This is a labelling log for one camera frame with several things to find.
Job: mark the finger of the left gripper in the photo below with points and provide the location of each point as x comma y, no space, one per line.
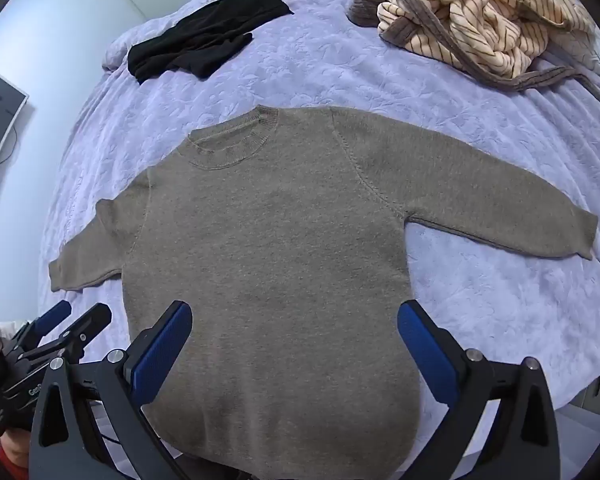
45,323
80,333

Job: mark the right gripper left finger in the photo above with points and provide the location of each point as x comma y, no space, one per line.
66,441

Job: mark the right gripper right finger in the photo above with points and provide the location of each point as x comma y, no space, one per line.
522,442

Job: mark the olive brown knit sweater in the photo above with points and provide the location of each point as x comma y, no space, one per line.
283,229

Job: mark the lavender embossed bedspread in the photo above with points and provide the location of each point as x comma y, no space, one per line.
506,305

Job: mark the black folded garment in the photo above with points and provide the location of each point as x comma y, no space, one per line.
203,41

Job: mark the cream striped brown garment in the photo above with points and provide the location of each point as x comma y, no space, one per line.
504,44

